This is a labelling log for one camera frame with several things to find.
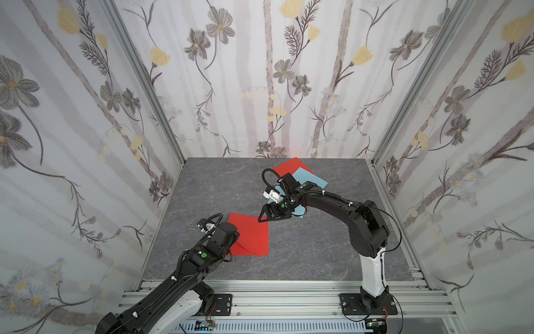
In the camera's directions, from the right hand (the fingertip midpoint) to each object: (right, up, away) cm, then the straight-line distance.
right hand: (270, 213), depth 86 cm
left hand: (-14, -6, -3) cm, 16 cm away
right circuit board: (+38, -37, -14) cm, 55 cm away
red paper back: (+12, +21, +34) cm, 42 cm away
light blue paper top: (+19, +16, +30) cm, 39 cm away
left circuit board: (-23, -37, -15) cm, 46 cm away
